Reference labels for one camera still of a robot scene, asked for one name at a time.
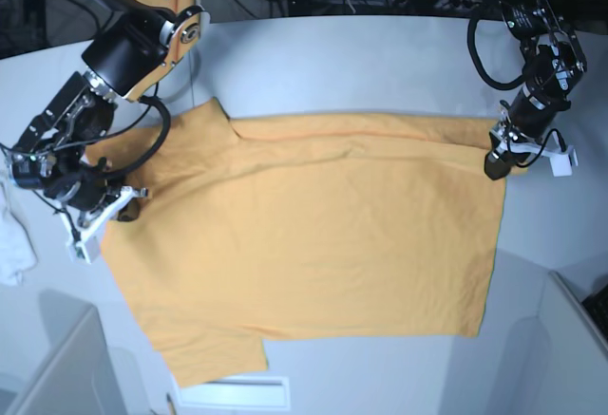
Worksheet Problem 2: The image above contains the black gripper body white bracket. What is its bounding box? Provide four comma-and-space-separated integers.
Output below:
484, 118, 565, 181

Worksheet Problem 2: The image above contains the black gripper body with bracket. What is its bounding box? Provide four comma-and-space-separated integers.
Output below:
2, 70, 148, 239

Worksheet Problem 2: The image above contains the orange T-shirt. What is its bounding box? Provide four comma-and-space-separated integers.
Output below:
101, 100, 505, 387

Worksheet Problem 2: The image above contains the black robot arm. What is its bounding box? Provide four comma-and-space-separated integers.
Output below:
466, 0, 587, 180

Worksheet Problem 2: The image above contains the black orange robot arm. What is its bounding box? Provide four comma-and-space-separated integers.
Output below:
3, 0, 203, 243

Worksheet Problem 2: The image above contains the white crumpled cloth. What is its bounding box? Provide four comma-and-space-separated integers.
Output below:
1, 174, 38, 287

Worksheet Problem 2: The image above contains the grey bin right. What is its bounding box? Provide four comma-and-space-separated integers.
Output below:
485, 272, 607, 414

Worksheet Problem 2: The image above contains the grey bin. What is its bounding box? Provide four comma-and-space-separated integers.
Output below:
5, 290, 127, 414
485, 272, 607, 414

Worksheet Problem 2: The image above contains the grey bin left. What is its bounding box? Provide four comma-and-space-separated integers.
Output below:
5, 290, 127, 414

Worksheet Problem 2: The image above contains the pencil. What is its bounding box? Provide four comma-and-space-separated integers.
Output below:
165, 393, 177, 415

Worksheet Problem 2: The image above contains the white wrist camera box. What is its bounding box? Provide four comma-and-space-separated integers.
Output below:
66, 236, 101, 265
549, 145, 579, 178

